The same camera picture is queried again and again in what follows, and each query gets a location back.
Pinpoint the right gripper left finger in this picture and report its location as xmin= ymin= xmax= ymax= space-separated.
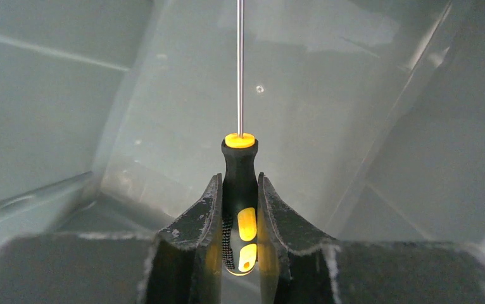
xmin=141 ymin=174 xmax=222 ymax=303

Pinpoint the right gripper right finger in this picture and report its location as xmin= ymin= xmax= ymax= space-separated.
xmin=257 ymin=173 xmax=339 ymax=303

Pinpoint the black yellow screwdriver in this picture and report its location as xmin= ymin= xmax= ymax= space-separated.
xmin=221 ymin=1 xmax=258 ymax=277

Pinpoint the grey plastic storage bin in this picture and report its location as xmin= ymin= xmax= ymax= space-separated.
xmin=0 ymin=0 xmax=485 ymax=304

